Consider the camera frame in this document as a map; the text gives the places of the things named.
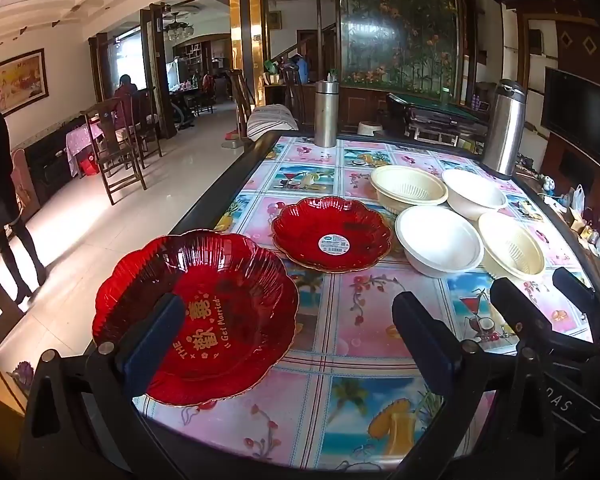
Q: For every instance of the floral glass screen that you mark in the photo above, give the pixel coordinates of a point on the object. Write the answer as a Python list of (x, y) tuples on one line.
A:
[(400, 25)]

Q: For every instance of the striped cushion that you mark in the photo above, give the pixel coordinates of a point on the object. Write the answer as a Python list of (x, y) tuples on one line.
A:
[(272, 122)]

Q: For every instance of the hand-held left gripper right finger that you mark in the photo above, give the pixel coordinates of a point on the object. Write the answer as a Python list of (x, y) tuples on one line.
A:
[(425, 345)]

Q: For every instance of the printed tablecloth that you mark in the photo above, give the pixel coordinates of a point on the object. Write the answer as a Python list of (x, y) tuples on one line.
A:
[(370, 310)]

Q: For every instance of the black framed table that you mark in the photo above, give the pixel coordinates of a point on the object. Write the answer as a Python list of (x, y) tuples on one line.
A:
[(230, 170)]

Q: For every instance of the chandelier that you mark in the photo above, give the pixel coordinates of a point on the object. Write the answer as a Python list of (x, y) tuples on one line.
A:
[(177, 30)]

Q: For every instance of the blue water jug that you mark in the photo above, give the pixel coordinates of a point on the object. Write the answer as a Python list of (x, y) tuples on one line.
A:
[(303, 70)]

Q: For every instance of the green mahjong table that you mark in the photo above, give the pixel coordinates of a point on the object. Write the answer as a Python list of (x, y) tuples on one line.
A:
[(430, 107)]

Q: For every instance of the slim steel thermos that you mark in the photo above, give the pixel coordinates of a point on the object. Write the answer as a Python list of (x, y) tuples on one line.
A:
[(325, 115)]

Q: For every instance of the red bag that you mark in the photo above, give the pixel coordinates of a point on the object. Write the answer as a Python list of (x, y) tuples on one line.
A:
[(89, 165)]

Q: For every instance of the black television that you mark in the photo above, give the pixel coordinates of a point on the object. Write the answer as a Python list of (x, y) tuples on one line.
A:
[(580, 110)]

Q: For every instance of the purple decoration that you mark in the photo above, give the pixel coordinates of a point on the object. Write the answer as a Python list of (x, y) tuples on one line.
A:
[(22, 374)]

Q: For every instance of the white plastic bag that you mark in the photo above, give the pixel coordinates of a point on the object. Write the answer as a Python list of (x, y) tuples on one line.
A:
[(578, 200)]

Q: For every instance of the large steel thermos jug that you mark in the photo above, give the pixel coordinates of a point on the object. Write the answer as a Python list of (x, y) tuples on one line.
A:
[(504, 130)]

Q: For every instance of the red plate with gold print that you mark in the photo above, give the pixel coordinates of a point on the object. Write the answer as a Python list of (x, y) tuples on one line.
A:
[(230, 280)]

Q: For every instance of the table with pink cloth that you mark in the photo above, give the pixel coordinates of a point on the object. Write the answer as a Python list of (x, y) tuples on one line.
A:
[(82, 140)]

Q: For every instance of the red plate with white sticker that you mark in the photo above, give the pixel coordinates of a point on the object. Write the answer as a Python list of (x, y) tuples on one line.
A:
[(305, 230)]

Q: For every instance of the dark wooden chair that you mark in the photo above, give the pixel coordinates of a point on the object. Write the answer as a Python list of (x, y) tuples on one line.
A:
[(147, 120), (112, 160), (240, 100)]

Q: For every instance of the brown armchair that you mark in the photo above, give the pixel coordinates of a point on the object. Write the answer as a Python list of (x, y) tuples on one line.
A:
[(25, 180)]

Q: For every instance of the black cabinet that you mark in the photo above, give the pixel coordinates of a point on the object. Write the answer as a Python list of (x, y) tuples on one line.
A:
[(50, 160)]

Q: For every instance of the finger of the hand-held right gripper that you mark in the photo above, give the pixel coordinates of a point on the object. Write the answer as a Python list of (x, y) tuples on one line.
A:
[(575, 292), (520, 310)]

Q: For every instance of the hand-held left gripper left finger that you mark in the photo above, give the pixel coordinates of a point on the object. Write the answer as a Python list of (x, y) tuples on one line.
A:
[(155, 340)]

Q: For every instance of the white stool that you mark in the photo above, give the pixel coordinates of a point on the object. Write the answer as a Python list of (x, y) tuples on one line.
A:
[(370, 128)]

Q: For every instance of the gold pillar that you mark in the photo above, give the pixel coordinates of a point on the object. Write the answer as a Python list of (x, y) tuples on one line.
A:
[(240, 35)]

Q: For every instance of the framed wall painting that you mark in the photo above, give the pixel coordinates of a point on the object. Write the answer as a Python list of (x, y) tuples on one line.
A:
[(15, 82)]

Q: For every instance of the white plastic bowl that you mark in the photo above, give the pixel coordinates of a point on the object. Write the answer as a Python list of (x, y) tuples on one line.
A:
[(472, 190), (435, 235)]

